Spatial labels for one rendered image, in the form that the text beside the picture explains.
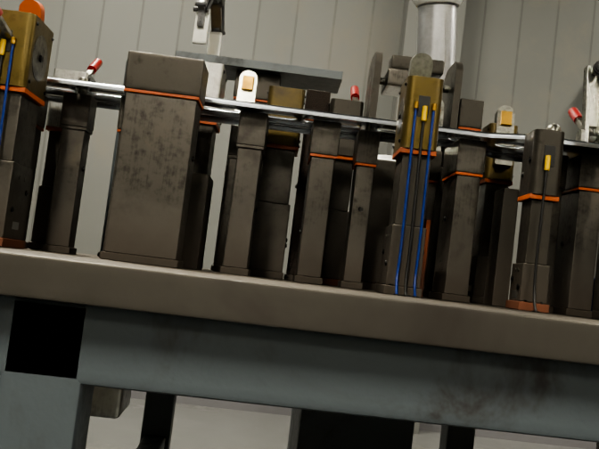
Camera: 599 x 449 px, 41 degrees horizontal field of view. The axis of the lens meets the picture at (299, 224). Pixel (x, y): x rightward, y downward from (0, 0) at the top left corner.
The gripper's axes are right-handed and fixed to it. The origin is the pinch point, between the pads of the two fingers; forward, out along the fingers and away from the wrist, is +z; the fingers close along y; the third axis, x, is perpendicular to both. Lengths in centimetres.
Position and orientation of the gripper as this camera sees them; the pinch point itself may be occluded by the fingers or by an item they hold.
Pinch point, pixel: (206, 47)
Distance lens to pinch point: 186.5
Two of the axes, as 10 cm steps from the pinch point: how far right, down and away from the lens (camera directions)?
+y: -1.0, -0.8, -9.9
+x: 9.9, 1.1, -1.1
